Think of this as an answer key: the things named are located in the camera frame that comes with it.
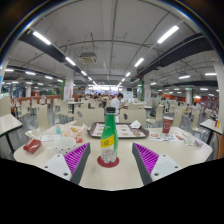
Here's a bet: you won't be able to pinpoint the person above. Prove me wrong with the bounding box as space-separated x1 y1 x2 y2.
109 92 125 124

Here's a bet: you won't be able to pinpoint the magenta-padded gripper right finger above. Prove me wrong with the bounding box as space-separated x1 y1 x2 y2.
131 142 183 187

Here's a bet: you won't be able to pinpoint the flat round red coaster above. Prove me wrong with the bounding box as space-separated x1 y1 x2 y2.
96 155 120 169

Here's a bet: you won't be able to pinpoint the white paper napkin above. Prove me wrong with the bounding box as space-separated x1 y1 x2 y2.
129 119 143 130

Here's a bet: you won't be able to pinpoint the ceiling air conditioner unit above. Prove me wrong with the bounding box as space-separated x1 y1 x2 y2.
79 51 98 64

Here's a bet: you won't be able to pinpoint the crumpled food wrapper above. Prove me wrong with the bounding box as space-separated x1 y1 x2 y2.
61 120 88 139

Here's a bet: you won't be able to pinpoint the small red box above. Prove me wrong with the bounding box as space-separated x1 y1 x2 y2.
22 138 43 155

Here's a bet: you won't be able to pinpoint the clear plastic wrapper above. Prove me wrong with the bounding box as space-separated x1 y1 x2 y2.
183 135 204 148

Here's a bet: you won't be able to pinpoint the green drink bottle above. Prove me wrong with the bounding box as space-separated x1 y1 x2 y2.
99 106 120 164

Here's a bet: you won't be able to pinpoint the dark food tray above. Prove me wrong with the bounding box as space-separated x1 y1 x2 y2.
87 121 150 140

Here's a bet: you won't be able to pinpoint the red paper cup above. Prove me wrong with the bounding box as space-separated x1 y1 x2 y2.
161 115 174 135

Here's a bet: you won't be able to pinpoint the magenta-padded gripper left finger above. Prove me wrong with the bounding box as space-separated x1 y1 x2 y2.
42 142 92 186

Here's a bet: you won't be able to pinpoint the white paper card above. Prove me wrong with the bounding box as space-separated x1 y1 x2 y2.
39 133 63 143

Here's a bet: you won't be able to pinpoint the colourful paper flyer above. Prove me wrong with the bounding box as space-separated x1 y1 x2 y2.
148 132 178 143

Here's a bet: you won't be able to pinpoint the ceiling light strips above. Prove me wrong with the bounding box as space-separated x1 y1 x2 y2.
3 24 219 98

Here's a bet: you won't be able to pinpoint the beige canteen chairs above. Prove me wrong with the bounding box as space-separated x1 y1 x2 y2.
0 96 221 134

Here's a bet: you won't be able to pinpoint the beige neighbouring table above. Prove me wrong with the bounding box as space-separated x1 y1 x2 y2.
0 113 24 154
199 118 224 146

